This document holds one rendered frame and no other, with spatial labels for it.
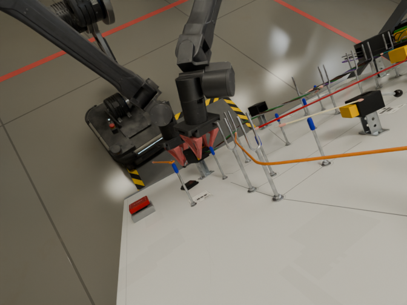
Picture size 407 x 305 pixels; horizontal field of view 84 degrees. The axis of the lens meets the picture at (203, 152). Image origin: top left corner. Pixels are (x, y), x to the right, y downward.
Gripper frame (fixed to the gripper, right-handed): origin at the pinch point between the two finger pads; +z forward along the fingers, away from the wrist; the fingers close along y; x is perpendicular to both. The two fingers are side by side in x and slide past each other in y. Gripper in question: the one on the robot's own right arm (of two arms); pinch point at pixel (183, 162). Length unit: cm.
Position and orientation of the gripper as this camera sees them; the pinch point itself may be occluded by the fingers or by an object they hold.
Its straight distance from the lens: 72.5
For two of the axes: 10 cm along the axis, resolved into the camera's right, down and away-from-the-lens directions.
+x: -5.7, -0.7, 8.2
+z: 3.3, 8.9, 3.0
